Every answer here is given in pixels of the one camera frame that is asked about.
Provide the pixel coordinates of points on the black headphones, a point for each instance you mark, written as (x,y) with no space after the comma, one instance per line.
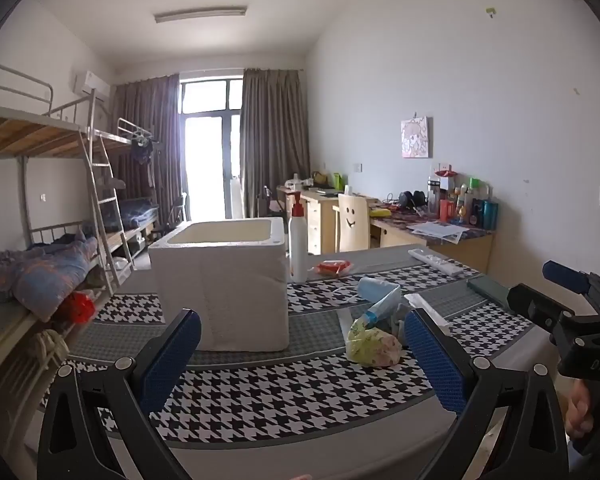
(411,200)

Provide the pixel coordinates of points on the green paper bag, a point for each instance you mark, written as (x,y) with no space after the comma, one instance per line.
(338,180)

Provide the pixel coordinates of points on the yellow-green floral cloth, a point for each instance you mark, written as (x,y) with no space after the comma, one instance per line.
(372,347)

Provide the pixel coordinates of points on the blue white striped cloth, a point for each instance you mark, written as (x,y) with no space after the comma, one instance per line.
(382,311)

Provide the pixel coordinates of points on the grey sock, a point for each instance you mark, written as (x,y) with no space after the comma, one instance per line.
(399,327)

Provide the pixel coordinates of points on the white air conditioner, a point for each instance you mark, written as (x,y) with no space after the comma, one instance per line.
(91,84)

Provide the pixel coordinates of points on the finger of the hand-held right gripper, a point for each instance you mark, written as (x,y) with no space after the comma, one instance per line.
(565,276)
(532,305)

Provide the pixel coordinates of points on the large metal bunk bed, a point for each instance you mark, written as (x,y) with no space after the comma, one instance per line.
(25,130)

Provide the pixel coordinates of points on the glass balcony door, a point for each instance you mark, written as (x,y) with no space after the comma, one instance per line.
(207,160)

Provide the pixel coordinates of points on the blue mattress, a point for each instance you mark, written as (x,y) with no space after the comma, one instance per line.
(137,212)

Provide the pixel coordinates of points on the houndstooth blanket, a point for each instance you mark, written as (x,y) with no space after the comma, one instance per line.
(260,390)

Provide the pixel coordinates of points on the cluster of toiletry bottles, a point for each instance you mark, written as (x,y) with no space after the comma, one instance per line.
(467,205)

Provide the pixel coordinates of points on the white cloth strip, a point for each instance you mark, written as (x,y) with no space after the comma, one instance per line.
(427,307)

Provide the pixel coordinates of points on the brown curtain beside bunk beds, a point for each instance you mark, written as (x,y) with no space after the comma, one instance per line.
(145,110)

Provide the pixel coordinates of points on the brown curtain beside desks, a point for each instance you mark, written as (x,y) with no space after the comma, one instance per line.
(275,135)

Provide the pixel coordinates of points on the metal bunk ladder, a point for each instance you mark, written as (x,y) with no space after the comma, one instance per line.
(102,210)

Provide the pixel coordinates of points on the blue orange quilt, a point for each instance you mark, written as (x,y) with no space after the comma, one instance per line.
(45,275)

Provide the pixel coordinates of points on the white remote control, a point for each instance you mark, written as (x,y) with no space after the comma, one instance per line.
(435,261)

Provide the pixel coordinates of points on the pink wall poster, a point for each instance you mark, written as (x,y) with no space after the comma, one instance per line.
(414,136)

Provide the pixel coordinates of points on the dark hanging clothes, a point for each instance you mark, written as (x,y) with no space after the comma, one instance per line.
(141,150)

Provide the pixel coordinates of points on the black folding chair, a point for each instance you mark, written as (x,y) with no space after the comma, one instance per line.
(177,207)

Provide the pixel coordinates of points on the white pump bottle red nozzle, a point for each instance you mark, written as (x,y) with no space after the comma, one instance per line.
(297,240)

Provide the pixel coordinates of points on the wooden desk with patterned cover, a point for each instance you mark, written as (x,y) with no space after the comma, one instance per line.
(460,250)

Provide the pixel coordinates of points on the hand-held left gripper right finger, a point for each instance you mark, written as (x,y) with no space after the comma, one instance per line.
(437,360)

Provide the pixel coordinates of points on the ceiling tube light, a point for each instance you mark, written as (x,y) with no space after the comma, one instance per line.
(200,14)

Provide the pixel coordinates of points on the printed paper sheets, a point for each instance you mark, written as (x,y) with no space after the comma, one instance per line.
(437,232)

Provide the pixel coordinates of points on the red snack packet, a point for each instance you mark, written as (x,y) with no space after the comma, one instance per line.
(332,266)

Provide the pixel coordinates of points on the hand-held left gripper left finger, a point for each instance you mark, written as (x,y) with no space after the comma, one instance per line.
(172,355)

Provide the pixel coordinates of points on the white foam box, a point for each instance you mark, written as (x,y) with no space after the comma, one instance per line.
(220,285)

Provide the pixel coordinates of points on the plain wooden desk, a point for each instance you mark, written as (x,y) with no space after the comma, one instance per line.
(320,225)

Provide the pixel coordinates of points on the beige cloth bundle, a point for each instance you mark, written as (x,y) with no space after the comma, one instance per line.
(50,347)

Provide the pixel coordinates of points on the dark green flat case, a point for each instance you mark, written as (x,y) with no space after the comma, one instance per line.
(487,289)

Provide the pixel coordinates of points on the person's right hand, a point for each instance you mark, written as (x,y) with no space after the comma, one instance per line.
(580,407)

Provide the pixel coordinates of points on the red plastic bag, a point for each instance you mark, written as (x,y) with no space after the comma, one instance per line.
(77,307)

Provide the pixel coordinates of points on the small metal bunk bed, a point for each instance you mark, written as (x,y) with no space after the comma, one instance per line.
(130,135)

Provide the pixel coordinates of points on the wooden chair with smiley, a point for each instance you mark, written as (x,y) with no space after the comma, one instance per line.
(352,220)

